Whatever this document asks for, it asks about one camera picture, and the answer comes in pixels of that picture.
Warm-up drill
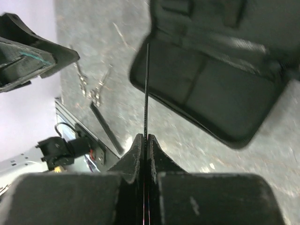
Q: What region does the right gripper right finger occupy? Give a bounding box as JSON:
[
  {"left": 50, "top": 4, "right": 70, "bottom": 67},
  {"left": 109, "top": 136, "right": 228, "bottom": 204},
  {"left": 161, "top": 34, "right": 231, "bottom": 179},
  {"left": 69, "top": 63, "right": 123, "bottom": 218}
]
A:
[{"left": 147, "top": 135, "right": 284, "bottom": 225}]

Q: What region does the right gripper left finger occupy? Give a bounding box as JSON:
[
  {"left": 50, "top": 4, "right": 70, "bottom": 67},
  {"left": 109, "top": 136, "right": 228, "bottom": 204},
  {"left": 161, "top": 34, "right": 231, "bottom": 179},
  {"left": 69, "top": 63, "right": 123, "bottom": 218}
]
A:
[{"left": 0, "top": 134, "right": 143, "bottom": 225}]

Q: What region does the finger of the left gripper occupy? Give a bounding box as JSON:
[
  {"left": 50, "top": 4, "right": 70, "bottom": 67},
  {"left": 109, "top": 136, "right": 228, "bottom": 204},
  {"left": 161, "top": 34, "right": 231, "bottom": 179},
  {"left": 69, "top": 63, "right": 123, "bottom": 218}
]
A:
[{"left": 0, "top": 13, "right": 80, "bottom": 92}]

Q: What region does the black handled comb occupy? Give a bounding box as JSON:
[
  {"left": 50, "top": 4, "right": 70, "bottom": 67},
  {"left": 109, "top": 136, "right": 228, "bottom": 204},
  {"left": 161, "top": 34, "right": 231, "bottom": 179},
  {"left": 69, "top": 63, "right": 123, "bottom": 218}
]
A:
[{"left": 143, "top": 43, "right": 150, "bottom": 225}]

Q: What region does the black zipper tool case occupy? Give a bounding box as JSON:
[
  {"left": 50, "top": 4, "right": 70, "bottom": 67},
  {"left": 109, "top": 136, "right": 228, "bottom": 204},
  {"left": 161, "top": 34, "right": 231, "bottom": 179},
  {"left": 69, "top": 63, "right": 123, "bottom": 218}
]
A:
[{"left": 129, "top": 0, "right": 300, "bottom": 149}]

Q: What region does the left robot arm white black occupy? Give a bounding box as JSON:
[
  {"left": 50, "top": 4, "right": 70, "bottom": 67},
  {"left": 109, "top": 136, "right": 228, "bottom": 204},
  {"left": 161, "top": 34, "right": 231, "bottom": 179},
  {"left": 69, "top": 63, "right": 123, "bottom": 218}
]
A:
[{"left": 0, "top": 13, "right": 91, "bottom": 196}]

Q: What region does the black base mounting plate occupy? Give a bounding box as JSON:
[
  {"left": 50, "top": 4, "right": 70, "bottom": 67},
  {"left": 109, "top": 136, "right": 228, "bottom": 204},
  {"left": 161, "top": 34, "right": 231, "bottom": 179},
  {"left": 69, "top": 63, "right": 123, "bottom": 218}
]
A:
[{"left": 53, "top": 97, "right": 107, "bottom": 173}]

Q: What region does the silver scissors right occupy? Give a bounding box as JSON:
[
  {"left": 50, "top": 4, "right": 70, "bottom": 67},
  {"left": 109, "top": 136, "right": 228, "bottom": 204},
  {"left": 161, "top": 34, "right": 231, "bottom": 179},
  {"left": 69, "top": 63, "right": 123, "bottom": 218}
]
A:
[{"left": 88, "top": 64, "right": 113, "bottom": 107}]

